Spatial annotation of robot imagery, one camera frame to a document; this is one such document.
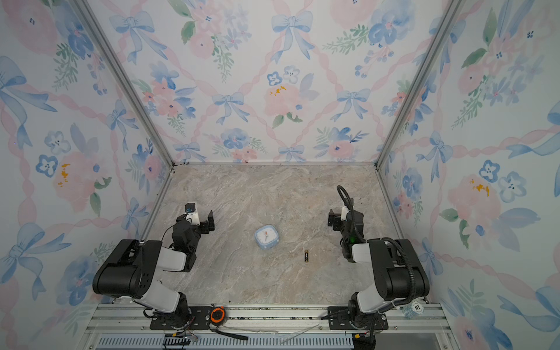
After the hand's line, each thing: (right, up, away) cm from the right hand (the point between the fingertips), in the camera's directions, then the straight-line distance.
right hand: (345, 209), depth 94 cm
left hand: (-61, -1, -2) cm, 61 cm away
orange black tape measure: (-48, -33, -22) cm, 62 cm away
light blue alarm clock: (-34, -11, -4) cm, 36 cm away
